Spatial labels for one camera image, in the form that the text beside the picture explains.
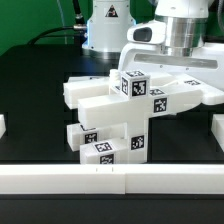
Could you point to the white part at edge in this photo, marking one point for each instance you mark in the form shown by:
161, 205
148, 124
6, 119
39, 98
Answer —
218, 129
2, 125

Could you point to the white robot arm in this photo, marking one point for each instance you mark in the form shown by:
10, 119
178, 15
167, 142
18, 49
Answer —
174, 42

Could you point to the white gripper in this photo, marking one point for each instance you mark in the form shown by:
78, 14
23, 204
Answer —
205, 63

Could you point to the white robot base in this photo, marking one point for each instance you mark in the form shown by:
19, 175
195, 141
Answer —
107, 28

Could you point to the white chair seat part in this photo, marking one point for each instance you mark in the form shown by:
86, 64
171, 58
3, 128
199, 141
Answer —
136, 136

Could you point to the white part at right edge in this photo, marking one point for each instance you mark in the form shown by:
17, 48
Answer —
218, 129

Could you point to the white part at left edge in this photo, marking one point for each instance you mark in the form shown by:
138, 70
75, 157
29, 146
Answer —
2, 125

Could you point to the white chair back frame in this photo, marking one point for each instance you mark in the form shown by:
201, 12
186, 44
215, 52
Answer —
168, 94

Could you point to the white front fence rail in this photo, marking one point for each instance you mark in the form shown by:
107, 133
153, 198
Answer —
112, 179

